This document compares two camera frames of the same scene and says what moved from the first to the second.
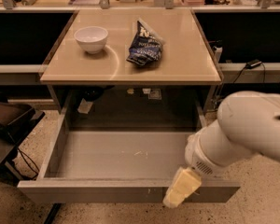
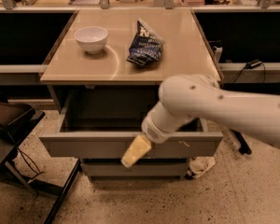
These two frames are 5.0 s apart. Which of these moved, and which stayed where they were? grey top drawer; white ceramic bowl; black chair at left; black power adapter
Moved: grey top drawer
Stayed: black power adapter; black chair at left; white ceramic bowl
